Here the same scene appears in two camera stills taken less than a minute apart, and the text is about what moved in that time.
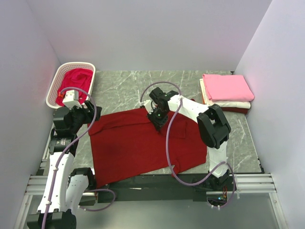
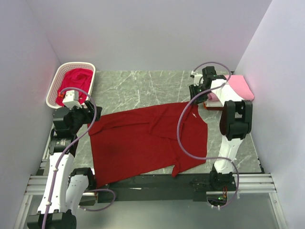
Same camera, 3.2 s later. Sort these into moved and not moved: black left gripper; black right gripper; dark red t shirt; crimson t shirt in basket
Moved: black right gripper
Not moved: crimson t shirt in basket; black left gripper; dark red t shirt
